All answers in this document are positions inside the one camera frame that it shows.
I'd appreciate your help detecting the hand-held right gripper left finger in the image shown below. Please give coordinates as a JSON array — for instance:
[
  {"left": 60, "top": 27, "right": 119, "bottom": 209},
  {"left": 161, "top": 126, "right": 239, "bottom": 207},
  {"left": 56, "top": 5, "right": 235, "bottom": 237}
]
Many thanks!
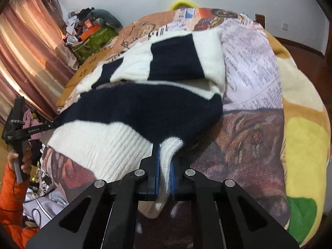
[{"left": 26, "top": 143, "right": 159, "bottom": 249}]

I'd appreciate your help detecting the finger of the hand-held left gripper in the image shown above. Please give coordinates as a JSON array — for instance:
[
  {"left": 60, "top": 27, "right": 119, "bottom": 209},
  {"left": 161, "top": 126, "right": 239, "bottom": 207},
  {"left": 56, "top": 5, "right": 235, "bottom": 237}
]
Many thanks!
[{"left": 25, "top": 119, "right": 62, "bottom": 136}]

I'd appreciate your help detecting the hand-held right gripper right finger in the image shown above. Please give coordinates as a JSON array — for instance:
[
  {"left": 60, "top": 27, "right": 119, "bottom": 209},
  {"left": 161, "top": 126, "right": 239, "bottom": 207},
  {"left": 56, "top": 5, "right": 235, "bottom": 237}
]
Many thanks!
[{"left": 170, "top": 156, "right": 300, "bottom": 249}]

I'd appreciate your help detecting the black and white striped sweater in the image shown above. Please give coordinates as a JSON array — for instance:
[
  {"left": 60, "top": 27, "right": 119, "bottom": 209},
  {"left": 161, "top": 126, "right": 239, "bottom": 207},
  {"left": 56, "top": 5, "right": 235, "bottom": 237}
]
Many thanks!
[{"left": 43, "top": 27, "right": 226, "bottom": 218}]

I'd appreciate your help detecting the person's left forearm orange sleeve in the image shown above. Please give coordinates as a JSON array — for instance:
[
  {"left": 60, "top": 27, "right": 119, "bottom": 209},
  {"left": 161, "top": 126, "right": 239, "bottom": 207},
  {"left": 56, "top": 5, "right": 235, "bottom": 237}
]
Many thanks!
[{"left": 0, "top": 165, "right": 40, "bottom": 247}]

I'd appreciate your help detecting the pile of clothes and paper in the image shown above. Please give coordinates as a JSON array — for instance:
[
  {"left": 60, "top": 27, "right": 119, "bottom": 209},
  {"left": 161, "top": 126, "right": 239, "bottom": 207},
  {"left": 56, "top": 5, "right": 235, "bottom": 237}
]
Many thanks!
[{"left": 62, "top": 6, "right": 96, "bottom": 44}]

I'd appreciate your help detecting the person's left hand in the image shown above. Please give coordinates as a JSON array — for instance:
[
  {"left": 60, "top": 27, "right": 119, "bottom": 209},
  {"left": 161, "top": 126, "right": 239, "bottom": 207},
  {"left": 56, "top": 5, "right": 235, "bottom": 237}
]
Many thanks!
[{"left": 7, "top": 143, "right": 33, "bottom": 175}]

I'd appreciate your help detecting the pink cloth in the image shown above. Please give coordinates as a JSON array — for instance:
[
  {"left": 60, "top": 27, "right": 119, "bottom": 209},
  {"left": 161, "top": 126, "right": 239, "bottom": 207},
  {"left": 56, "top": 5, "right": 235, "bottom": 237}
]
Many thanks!
[{"left": 23, "top": 109, "right": 39, "bottom": 128}]

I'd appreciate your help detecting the white striped jacket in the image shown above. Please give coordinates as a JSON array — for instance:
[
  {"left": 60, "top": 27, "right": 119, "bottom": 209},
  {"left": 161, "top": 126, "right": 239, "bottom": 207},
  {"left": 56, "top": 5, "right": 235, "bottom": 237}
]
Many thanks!
[{"left": 22, "top": 187, "right": 68, "bottom": 227}]

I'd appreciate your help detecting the printed blanket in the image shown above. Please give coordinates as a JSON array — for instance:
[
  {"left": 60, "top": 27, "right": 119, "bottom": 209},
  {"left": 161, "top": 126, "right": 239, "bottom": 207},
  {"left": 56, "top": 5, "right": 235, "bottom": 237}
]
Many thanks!
[{"left": 41, "top": 6, "right": 291, "bottom": 249}]

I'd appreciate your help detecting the striped pink curtain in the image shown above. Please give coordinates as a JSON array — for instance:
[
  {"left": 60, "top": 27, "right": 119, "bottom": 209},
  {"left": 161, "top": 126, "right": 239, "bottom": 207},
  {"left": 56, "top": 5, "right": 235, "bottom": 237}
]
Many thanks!
[{"left": 0, "top": 0, "right": 78, "bottom": 125}]

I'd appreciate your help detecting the orange box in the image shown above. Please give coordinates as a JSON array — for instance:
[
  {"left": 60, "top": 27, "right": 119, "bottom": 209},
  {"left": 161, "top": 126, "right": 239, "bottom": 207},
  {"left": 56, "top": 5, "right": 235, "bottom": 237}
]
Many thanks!
[{"left": 80, "top": 24, "right": 101, "bottom": 39}]

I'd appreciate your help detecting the grey plush cloth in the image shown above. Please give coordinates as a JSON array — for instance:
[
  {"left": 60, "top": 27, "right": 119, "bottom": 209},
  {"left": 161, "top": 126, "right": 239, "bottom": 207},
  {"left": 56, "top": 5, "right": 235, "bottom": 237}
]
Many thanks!
[{"left": 91, "top": 9, "right": 123, "bottom": 29}]

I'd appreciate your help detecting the yellow fleece blanket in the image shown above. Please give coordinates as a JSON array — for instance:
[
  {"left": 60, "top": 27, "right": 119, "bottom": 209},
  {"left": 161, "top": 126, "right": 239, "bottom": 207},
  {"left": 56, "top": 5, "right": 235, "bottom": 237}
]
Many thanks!
[{"left": 265, "top": 30, "right": 331, "bottom": 247}]

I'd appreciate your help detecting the yellow foam tube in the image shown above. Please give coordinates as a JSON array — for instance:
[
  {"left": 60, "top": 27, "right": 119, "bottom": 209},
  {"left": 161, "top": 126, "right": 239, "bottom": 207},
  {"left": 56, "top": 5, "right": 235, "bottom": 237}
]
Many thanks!
[{"left": 170, "top": 0, "right": 199, "bottom": 10}]

